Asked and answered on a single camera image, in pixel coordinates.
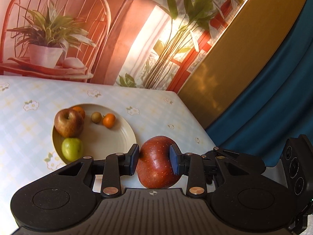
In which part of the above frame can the orange mandarin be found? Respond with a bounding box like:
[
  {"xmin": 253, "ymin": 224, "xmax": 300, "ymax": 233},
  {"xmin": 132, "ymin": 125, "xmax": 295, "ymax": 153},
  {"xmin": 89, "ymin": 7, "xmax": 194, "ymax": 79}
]
[
  {"xmin": 72, "ymin": 105, "xmax": 86, "ymax": 119},
  {"xmin": 102, "ymin": 113, "xmax": 116, "ymax": 129}
]

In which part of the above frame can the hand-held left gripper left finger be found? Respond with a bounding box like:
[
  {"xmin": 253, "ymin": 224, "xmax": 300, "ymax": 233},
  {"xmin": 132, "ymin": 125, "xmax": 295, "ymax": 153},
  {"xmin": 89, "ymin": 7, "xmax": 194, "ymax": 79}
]
[{"xmin": 57, "ymin": 143, "xmax": 140, "ymax": 198}]

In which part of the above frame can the yellow brown panel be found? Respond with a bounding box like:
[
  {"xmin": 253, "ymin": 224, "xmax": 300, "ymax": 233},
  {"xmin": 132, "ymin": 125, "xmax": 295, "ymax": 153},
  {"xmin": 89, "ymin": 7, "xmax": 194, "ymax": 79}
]
[{"xmin": 177, "ymin": 0, "xmax": 310, "ymax": 129}]

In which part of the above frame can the red and yellow apple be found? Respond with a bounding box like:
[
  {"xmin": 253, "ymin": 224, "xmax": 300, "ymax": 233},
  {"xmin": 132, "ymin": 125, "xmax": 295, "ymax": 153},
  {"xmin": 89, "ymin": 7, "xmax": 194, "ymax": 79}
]
[{"xmin": 54, "ymin": 109, "xmax": 85, "ymax": 138}]

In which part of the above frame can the blue curtain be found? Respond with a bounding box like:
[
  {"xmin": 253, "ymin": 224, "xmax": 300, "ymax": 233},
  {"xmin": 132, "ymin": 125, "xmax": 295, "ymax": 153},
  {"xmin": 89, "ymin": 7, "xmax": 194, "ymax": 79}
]
[{"xmin": 205, "ymin": 0, "xmax": 313, "ymax": 167}]

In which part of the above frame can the green apple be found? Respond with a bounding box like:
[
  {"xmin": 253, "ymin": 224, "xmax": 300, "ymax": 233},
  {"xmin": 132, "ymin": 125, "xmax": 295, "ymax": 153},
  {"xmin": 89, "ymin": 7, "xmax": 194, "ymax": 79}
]
[{"xmin": 61, "ymin": 137, "xmax": 84, "ymax": 162}]

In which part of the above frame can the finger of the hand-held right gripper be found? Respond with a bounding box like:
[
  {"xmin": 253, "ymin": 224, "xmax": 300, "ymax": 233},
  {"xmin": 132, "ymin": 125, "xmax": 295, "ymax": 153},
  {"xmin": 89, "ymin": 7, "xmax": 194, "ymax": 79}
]
[{"xmin": 213, "ymin": 146, "xmax": 266, "ymax": 176}]

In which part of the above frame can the cream round plate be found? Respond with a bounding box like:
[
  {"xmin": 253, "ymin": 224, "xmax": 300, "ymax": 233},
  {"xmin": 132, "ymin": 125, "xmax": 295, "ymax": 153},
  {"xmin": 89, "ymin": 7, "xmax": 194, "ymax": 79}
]
[{"xmin": 52, "ymin": 103, "xmax": 137, "ymax": 165}]

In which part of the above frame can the dark red apple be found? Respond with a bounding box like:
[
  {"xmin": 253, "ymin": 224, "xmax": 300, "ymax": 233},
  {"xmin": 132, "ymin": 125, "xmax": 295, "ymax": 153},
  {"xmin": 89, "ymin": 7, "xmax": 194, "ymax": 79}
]
[{"xmin": 136, "ymin": 135, "xmax": 183, "ymax": 189}]

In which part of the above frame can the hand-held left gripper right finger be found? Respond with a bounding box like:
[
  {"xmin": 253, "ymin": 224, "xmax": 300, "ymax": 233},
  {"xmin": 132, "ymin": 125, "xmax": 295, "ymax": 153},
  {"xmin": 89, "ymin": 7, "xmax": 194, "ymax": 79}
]
[{"xmin": 170, "ymin": 145, "xmax": 248, "ymax": 198}]

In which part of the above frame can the printed chair and plant backdrop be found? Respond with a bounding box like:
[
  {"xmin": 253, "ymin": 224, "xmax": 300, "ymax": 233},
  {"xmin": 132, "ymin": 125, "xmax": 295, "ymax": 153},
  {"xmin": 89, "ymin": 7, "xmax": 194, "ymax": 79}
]
[{"xmin": 0, "ymin": 0, "xmax": 260, "ymax": 92}]

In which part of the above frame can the floral checked tablecloth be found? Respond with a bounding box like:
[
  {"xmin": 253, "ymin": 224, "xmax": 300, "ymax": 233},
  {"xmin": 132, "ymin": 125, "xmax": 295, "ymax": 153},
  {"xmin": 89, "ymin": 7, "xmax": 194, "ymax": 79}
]
[{"xmin": 0, "ymin": 75, "xmax": 217, "ymax": 235}]

